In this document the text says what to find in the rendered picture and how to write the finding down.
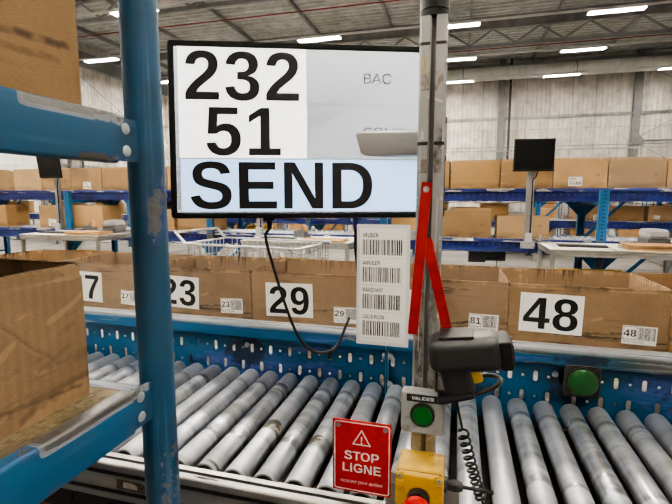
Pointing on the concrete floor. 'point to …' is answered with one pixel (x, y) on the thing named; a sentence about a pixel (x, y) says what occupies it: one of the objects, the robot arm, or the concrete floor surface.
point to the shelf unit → (148, 106)
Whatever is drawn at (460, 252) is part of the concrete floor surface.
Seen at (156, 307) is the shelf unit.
